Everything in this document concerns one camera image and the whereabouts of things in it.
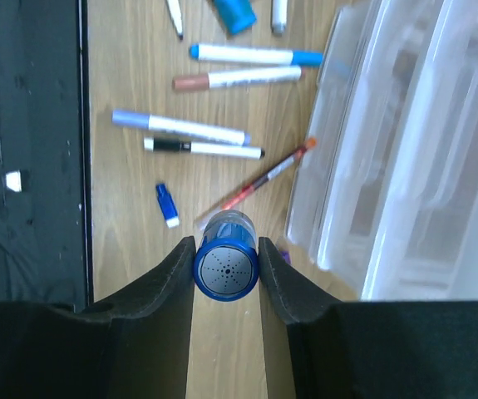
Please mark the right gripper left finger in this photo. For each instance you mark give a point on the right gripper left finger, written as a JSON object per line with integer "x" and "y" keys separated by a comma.
{"x": 146, "y": 354}

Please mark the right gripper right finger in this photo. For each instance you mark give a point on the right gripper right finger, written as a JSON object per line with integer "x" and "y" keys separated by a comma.
{"x": 290, "y": 305}

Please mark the purple black highlighter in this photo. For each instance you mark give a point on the purple black highlighter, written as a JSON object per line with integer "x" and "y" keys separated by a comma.
{"x": 284, "y": 252}

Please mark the blue lid small jar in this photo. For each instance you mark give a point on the blue lid small jar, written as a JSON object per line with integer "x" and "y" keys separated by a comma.
{"x": 226, "y": 266}

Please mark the small blue cap piece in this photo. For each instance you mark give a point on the small blue cap piece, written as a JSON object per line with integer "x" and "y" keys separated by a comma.
{"x": 167, "y": 206}

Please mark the white drawer organizer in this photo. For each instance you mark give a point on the white drawer organizer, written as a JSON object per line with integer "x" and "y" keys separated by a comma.
{"x": 387, "y": 201}

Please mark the red clear pen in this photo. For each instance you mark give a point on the red clear pen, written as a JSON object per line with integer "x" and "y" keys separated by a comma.
{"x": 246, "y": 190}

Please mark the lavender cap white marker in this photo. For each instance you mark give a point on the lavender cap white marker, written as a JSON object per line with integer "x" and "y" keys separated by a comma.
{"x": 165, "y": 124}

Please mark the black white thin marker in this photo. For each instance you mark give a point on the black white thin marker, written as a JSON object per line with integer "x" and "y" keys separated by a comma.
{"x": 202, "y": 148}

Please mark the brown cap white marker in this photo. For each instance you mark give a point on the brown cap white marker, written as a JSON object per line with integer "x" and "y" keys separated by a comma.
{"x": 245, "y": 77}

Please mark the blue cap white marker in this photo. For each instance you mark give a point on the blue cap white marker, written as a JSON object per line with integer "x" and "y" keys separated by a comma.
{"x": 259, "y": 56}

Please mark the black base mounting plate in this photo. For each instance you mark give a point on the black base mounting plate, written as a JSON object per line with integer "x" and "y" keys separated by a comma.
{"x": 45, "y": 206}

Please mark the grey cap white marker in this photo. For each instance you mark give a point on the grey cap white marker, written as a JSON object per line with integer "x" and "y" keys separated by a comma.
{"x": 279, "y": 16}

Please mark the black teal highlighter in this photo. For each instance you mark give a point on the black teal highlighter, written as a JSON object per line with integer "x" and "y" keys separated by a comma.
{"x": 236, "y": 15}

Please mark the small white black-tip pen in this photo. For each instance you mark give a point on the small white black-tip pen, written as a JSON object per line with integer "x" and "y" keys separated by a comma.
{"x": 176, "y": 17}

